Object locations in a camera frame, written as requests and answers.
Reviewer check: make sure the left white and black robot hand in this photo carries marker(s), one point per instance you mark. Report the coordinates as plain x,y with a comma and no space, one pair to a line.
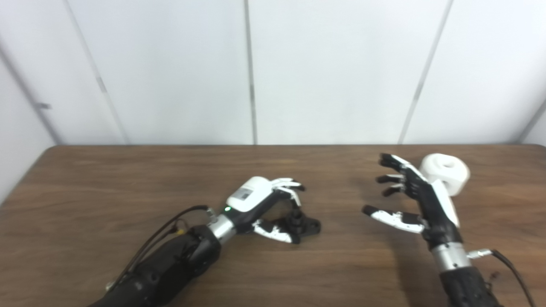
249,196

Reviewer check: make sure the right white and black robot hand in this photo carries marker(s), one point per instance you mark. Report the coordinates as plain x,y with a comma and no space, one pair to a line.
437,213

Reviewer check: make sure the round white piece with holes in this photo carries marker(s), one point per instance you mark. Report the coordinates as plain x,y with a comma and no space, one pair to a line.
450,170

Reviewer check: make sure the black holder part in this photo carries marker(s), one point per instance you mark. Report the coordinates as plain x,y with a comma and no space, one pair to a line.
305,226

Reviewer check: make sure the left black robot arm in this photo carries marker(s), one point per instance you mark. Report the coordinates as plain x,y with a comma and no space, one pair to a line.
170,268

